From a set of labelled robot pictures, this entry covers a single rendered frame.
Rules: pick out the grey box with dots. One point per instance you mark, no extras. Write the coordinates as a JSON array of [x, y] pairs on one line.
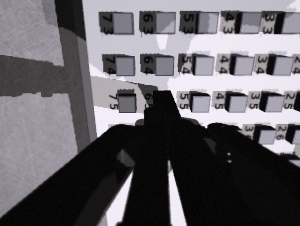
[[244, 55]]

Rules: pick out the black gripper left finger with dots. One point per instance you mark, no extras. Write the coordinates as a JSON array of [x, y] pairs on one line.
[[81, 192]]

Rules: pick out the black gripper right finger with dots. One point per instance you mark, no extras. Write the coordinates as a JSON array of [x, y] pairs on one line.
[[268, 184]]

